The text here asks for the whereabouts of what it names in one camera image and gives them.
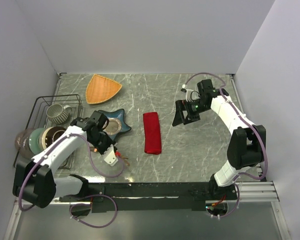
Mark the clear glass bowl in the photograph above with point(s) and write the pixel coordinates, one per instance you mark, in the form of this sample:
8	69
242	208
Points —
21	143

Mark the grey ribbed mug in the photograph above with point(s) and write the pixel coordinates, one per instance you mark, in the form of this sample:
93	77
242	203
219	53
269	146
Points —
58	114

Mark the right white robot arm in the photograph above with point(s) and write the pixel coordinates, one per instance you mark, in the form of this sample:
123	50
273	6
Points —
247	141

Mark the red cloth napkin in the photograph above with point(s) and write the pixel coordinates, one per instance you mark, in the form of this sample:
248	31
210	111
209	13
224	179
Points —
152	133

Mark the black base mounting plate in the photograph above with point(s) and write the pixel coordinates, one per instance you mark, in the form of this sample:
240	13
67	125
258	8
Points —
138	196

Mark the green ceramic bowl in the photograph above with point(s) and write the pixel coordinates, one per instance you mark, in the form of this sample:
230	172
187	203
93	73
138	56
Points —
34	141

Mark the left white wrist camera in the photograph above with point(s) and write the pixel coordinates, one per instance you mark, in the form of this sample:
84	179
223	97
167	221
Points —
110	157

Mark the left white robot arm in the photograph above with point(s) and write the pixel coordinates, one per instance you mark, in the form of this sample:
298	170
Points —
34	180

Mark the brown cream ceramic bowl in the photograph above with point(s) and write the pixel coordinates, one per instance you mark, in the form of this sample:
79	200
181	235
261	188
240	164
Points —
49	136

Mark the aluminium frame rail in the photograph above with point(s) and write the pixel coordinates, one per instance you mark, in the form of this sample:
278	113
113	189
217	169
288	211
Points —
253	191

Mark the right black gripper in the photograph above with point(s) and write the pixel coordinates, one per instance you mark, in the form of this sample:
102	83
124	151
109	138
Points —
179	118

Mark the copper fork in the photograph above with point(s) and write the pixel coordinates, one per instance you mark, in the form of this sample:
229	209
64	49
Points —
118	154

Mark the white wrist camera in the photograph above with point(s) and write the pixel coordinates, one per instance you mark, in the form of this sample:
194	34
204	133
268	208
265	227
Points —
190	95
110	157

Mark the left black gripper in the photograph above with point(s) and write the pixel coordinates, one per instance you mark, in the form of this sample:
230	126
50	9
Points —
110	142

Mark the orange woven basket tray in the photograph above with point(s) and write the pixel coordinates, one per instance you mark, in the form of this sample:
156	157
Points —
101	89

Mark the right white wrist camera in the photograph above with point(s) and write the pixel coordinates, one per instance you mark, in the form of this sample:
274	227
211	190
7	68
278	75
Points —
190	95

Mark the blue star-shaped dish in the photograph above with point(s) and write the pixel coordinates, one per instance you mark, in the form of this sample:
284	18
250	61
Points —
116	125

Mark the black wire dish rack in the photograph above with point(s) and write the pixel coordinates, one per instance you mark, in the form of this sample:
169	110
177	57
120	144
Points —
38	115

